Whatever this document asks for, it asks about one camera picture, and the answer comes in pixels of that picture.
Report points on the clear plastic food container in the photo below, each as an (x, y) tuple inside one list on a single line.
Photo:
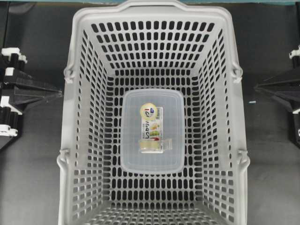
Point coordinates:
[(152, 114)]

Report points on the grey plastic shopping basket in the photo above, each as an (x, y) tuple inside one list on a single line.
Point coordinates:
[(163, 44)]

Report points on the clear tape dispenser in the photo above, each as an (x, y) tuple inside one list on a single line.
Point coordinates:
[(153, 146)]

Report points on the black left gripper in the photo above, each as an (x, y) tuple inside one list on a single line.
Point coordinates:
[(16, 88)]

